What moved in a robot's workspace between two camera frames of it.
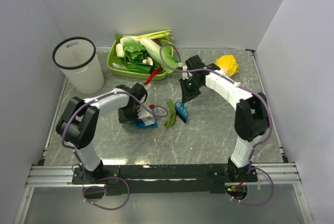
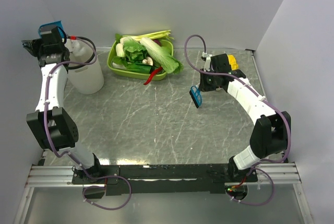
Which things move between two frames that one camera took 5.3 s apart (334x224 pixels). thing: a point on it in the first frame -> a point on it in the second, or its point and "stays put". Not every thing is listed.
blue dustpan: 140,124 -> 47,28
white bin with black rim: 76,57 stays put
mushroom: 148,61 stays put
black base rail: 185,179 stays put
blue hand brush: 181,109 -> 195,95
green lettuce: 134,51 stays put
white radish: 120,50 stays put
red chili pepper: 150,79 stays put
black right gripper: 187,95 -> 203,86
